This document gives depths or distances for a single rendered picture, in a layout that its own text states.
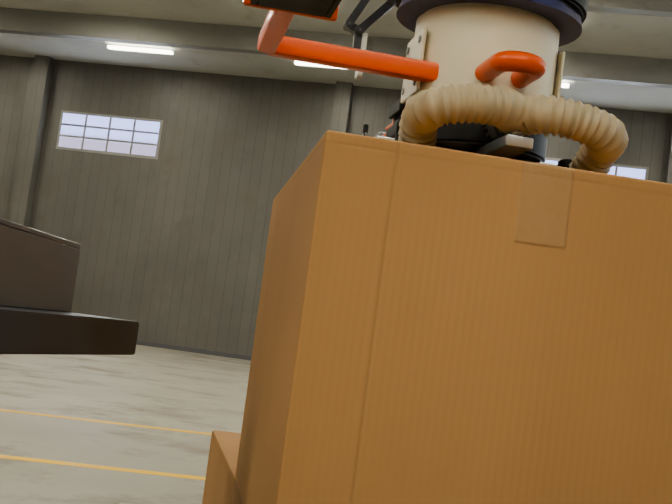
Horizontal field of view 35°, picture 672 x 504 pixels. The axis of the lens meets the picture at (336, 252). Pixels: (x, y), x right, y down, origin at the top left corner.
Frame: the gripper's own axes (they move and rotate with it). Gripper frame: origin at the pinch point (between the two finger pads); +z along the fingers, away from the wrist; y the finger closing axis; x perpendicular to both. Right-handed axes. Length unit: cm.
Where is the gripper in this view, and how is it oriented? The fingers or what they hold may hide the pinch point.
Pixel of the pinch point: (401, 79)
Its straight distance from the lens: 171.7
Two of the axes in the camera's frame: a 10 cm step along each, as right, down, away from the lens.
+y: 9.8, 1.4, 1.6
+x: -1.7, 0.5, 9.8
